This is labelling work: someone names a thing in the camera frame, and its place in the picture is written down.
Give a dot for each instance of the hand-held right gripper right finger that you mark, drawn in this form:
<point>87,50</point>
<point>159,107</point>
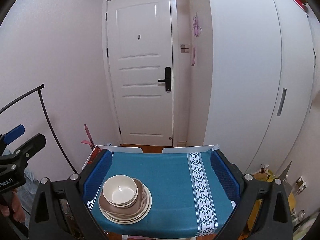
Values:
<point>225,177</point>

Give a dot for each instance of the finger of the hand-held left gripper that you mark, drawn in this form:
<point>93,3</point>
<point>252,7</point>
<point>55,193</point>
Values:
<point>32,145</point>
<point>15,132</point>

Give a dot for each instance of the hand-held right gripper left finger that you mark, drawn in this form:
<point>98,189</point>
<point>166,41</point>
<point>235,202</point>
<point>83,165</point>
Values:
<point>97,175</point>

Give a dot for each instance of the cream bowl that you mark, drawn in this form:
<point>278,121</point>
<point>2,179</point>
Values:
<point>120,190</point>

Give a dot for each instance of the brown square plate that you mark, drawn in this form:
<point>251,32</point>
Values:
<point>140,192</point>

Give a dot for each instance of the cream plate with duck print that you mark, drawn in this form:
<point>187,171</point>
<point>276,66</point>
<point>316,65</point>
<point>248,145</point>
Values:
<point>147,202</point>

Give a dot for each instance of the person's left hand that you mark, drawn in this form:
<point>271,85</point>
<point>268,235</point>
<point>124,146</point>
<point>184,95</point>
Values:
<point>16,205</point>

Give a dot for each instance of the red patterned item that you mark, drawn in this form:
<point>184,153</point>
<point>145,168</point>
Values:
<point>93,157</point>

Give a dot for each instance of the light blue fabric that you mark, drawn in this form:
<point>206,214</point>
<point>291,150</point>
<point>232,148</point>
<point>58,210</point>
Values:
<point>31,182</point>

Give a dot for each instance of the black curved metal rod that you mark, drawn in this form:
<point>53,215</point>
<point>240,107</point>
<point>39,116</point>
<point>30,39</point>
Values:
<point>46,115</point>

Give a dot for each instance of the white chair back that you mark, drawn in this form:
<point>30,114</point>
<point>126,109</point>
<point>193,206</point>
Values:
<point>190,148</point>
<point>120,148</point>

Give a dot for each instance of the yellow bag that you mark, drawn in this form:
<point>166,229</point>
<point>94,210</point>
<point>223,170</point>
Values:
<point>265,176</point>

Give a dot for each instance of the teal tablecloth with white pattern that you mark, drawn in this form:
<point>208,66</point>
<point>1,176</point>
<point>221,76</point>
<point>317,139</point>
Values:
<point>162,180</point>

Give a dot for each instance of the dark grey triangular panel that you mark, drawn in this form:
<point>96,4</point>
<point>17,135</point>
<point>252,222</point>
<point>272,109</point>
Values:
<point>287,171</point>

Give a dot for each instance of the white entrance door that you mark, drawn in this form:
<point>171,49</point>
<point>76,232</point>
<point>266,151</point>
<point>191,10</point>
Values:
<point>140,80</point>

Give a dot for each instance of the white wardrobe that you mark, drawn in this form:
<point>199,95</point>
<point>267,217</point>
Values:
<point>250,67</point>

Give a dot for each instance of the pink hanging strip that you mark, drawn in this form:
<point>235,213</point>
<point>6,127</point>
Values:
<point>193,56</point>

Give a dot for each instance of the pink hanging ornament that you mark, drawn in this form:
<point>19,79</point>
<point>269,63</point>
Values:
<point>196,26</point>

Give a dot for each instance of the white wall bracket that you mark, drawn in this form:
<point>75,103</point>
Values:
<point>299,185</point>

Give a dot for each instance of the wall light switch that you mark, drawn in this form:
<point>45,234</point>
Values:
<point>184,48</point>

